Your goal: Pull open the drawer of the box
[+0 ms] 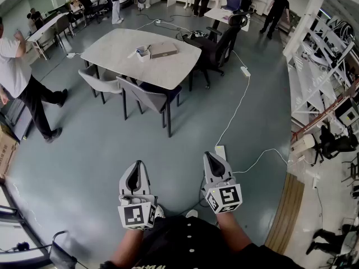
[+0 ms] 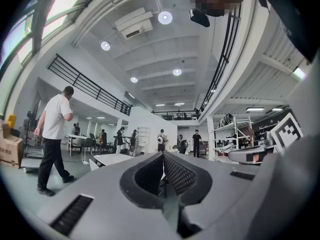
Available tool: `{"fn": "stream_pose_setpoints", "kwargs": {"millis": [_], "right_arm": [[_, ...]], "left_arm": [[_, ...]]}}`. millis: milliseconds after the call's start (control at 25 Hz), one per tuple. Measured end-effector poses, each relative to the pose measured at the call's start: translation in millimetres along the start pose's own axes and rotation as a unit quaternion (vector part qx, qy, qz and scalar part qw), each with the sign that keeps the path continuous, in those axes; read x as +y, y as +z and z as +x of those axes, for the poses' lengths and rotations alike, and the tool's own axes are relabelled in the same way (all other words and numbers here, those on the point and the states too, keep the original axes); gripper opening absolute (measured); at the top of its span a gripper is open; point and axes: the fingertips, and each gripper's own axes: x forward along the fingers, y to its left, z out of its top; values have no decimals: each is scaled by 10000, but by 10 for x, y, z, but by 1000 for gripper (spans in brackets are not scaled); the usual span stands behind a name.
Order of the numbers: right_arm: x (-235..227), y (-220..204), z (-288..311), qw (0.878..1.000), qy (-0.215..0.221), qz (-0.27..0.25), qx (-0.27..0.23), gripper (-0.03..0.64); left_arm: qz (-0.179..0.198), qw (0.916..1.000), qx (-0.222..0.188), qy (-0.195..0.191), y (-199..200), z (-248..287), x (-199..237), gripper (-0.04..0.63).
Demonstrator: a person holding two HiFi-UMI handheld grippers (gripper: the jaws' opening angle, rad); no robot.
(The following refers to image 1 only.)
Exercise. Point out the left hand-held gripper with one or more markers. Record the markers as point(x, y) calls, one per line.
point(136, 216)

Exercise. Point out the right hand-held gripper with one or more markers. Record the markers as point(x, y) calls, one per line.
point(224, 196)

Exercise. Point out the beige box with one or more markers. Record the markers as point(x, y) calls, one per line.
point(164, 49)

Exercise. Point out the person's right forearm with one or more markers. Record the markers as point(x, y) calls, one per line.
point(234, 231)

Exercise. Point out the person's left forearm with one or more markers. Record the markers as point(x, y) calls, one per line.
point(127, 248)

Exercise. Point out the person's left white shoe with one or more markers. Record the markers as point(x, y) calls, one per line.
point(160, 210)

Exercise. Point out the person's white shoe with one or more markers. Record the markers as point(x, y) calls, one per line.
point(192, 213)
point(160, 210)

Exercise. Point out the person's right white shoe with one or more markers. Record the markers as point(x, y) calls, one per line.
point(192, 213)

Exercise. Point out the person's black shirt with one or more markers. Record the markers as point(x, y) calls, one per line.
point(185, 245)

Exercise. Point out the dark chair with blue seat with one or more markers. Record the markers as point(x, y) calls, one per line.
point(146, 98)

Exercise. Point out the light grey shell chair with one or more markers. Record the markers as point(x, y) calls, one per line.
point(101, 84)

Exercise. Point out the black office chair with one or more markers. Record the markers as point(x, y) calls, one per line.
point(216, 52)

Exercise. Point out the black swivel chair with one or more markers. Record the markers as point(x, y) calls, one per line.
point(333, 144)

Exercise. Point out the white pen holder bin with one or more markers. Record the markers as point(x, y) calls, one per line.
point(144, 57)

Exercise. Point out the cardboard box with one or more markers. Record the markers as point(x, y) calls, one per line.
point(7, 155)

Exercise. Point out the grey marble table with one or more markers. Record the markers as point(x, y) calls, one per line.
point(117, 52)

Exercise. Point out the dark grey cabinet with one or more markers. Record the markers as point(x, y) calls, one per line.
point(16, 122)

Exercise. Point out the black pen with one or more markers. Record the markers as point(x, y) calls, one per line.
point(148, 48)

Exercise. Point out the white shelf rack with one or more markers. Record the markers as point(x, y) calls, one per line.
point(314, 74)

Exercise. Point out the black monitor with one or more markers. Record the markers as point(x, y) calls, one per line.
point(346, 113)

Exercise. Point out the white desk with black legs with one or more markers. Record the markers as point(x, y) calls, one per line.
point(221, 14)

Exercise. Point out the long white desk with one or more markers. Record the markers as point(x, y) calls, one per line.
point(45, 27)

